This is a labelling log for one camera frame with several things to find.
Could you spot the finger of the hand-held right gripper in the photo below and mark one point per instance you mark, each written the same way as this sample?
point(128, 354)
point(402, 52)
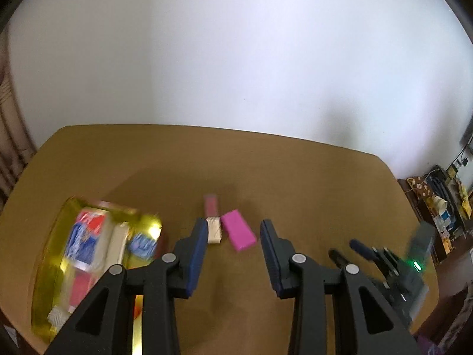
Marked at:
point(337, 257)
point(364, 249)

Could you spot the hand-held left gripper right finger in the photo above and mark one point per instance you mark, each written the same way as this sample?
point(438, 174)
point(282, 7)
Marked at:
point(271, 259)

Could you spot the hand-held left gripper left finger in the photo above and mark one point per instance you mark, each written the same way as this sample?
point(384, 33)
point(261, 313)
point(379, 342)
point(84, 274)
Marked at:
point(196, 259)

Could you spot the pink rectangular block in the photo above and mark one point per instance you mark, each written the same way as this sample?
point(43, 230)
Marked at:
point(238, 235)

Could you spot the small blue patterned tin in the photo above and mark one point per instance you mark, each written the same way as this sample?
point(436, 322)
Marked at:
point(142, 247)

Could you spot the clear plastic case red insert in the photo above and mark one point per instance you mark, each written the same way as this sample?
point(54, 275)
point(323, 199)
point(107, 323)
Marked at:
point(80, 289)

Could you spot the red and gold tin box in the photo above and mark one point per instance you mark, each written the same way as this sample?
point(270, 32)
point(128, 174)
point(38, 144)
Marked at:
point(51, 266)

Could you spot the white cube with zigzag print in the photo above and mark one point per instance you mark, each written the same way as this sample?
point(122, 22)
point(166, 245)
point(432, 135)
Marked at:
point(56, 316)

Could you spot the white and silver slim case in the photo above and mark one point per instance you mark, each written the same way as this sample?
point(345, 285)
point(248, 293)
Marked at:
point(118, 244)

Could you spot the cluttered shelf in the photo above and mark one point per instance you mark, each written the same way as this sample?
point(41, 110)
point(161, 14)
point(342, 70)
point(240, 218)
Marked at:
point(439, 207)

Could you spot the white paper cup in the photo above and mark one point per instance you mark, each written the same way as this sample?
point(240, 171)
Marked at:
point(439, 203)

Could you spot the clear floss pick box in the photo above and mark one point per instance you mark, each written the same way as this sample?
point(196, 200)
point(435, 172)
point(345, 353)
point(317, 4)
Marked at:
point(87, 238)

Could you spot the beige curtain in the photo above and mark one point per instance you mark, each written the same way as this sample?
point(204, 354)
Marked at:
point(11, 137)

